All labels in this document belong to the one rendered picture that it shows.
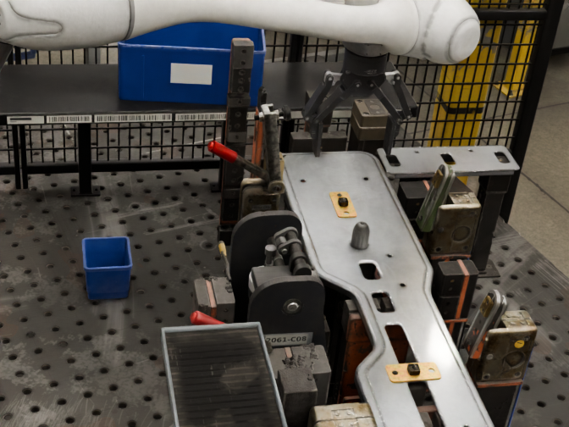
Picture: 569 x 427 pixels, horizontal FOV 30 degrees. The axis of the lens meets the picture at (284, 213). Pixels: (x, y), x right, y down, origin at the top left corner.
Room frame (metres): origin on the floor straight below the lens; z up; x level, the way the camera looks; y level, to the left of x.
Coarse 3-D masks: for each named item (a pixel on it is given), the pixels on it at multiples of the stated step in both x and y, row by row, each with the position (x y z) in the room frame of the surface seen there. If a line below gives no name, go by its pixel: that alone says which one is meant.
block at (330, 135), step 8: (296, 136) 1.94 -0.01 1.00; (304, 136) 1.94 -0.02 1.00; (328, 136) 1.95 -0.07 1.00; (336, 136) 1.95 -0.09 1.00; (344, 136) 1.96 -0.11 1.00; (296, 144) 1.93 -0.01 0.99; (304, 144) 1.93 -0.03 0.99; (328, 144) 1.95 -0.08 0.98; (336, 144) 1.95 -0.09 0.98; (344, 144) 1.96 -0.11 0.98
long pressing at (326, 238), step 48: (288, 192) 1.72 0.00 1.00; (384, 192) 1.76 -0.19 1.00; (336, 240) 1.58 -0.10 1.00; (384, 240) 1.60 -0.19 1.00; (336, 288) 1.45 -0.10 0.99; (384, 288) 1.45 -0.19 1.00; (384, 336) 1.33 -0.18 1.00; (432, 336) 1.34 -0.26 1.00; (384, 384) 1.21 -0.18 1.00; (432, 384) 1.23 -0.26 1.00
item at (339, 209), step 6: (330, 192) 1.73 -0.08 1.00; (336, 192) 1.73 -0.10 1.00; (342, 192) 1.74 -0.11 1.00; (336, 198) 1.71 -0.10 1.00; (348, 198) 1.72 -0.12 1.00; (336, 204) 1.69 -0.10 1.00; (342, 204) 1.69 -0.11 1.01; (348, 204) 1.70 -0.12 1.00; (336, 210) 1.67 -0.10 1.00; (342, 210) 1.68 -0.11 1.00; (348, 210) 1.68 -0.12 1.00; (354, 210) 1.68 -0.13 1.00; (342, 216) 1.66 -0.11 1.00; (348, 216) 1.66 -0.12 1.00; (354, 216) 1.66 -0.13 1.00
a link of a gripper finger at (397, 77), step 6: (396, 78) 1.70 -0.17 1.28; (396, 84) 1.70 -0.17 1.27; (396, 90) 1.70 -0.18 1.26; (402, 90) 1.70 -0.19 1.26; (396, 96) 1.72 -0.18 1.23; (402, 96) 1.70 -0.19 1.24; (402, 102) 1.70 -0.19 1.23; (402, 108) 1.70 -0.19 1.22; (408, 108) 1.71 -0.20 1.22; (408, 114) 1.71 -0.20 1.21
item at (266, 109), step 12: (264, 108) 1.66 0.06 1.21; (288, 108) 1.66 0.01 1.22; (264, 120) 1.64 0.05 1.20; (276, 120) 1.64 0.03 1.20; (288, 120) 1.66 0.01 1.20; (264, 132) 1.65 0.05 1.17; (276, 132) 1.64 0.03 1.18; (264, 144) 1.67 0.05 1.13; (276, 144) 1.64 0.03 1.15; (276, 156) 1.64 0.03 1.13; (276, 168) 1.64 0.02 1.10
